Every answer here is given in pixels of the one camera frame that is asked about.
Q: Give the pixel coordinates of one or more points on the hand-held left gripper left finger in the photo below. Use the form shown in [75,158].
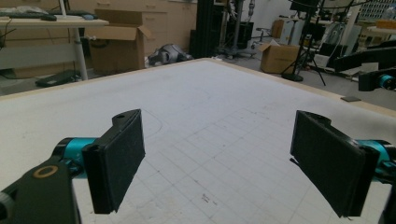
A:
[118,161]

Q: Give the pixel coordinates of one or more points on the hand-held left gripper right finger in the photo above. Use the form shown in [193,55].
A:
[327,161]

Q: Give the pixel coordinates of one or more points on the small dark square plate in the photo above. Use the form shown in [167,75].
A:
[350,98]

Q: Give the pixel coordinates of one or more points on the white box cabinet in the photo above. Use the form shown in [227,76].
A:
[294,31]

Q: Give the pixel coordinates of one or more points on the small open cardboard box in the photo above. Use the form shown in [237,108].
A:
[278,59]

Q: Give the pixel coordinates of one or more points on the black flat device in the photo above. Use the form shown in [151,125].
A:
[57,79]

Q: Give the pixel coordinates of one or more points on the large open cardboard box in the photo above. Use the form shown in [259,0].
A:
[115,49]

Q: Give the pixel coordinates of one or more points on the grey moulded shell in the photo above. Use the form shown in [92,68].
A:
[169,53]

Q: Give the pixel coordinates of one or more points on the grey metal stand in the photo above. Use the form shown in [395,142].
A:
[237,28]

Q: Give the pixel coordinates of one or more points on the dark keyboard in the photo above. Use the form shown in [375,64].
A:
[25,15]

